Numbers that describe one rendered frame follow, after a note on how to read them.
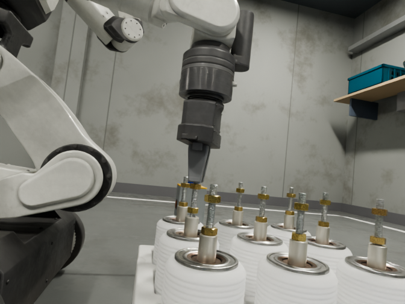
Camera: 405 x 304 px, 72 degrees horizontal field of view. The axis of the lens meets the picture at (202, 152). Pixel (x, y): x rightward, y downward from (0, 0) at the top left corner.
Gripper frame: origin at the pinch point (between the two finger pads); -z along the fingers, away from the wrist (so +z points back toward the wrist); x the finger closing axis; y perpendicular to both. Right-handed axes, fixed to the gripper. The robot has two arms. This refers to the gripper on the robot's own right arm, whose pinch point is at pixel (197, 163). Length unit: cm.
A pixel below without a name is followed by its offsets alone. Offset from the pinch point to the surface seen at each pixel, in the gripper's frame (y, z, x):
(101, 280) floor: -33, -37, -35
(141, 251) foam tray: -11.9, -18.6, -10.7
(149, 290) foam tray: -3.7, -18.6, 5.6
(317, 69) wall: 82, 163, -371
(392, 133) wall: 163, 68, -322
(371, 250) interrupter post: 25.5, -9.2, 2.4
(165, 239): -3.0, -11.8, 3.3
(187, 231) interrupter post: -0.3, -10.8, 1.1
